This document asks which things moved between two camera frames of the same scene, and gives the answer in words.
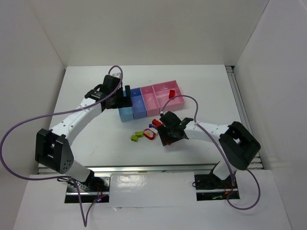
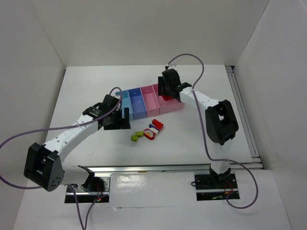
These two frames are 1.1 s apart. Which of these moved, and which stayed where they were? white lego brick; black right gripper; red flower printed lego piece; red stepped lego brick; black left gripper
Moved: black right gripper; black left gripper
Stayed: red stepped lego brick; red flower printed lego piece; white lego brick
